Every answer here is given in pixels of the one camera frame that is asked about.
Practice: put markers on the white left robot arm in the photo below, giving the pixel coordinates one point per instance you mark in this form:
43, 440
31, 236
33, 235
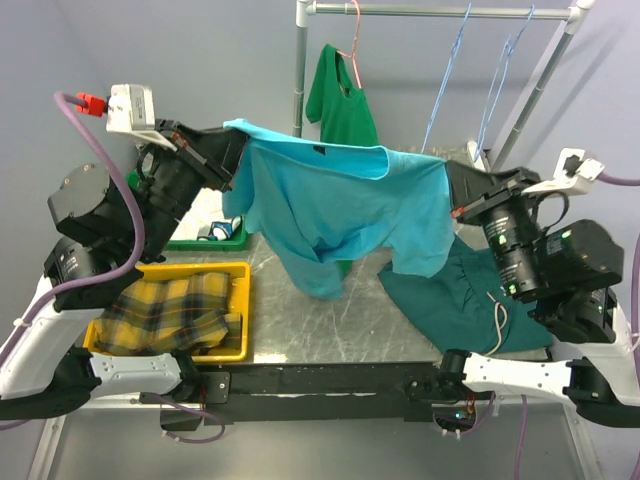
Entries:
108, 231

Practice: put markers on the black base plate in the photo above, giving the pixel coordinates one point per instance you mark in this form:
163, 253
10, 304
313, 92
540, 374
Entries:
348, 391

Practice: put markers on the dark teal garment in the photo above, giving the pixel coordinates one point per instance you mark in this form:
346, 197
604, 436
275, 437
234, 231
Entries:
464, 307

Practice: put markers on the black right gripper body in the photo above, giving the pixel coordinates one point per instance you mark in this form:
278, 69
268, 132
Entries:
518, 178

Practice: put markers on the light blue t shirt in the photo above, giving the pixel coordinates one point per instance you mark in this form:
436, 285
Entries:
316, 204

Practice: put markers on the green plastic tray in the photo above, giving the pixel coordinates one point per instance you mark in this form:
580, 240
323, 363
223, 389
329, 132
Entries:
236, 243

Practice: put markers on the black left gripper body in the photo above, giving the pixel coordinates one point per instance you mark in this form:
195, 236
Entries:
166, 130

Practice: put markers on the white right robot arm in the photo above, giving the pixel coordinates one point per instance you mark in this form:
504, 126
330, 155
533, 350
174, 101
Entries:
567, 276

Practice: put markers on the pink wire hanger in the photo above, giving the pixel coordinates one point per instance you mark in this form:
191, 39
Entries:
353, 54

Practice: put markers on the blue white small item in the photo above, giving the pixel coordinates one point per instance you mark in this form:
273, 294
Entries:
219, 230

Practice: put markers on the yellow plastic bin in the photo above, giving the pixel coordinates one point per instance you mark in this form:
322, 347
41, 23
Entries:
239, 302

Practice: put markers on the green t shirt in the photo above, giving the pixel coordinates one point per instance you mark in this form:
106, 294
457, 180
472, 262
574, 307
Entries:
337, 101

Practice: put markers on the white shirt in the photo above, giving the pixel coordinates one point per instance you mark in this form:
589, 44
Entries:
205, 210

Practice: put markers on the grey white clothes rack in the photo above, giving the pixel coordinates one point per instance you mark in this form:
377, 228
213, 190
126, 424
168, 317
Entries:
573, 17

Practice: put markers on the blue wire hanger left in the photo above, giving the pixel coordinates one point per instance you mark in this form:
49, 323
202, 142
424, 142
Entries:
446, 77

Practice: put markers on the blue wire hanger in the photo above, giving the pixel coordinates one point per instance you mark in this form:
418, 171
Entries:
446, 77
497, 85

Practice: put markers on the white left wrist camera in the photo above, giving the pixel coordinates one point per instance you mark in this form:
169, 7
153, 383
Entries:
129, 110

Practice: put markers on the blue wire hanger right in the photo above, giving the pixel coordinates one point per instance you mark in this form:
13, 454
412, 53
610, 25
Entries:
497, 85

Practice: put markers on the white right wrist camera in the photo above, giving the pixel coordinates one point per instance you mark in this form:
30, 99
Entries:
575, 172

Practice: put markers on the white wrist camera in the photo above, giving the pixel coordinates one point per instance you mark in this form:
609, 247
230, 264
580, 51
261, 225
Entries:
129, 110
575, 172

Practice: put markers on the yellow plaid cloth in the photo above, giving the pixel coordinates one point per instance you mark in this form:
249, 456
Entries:
188, 314

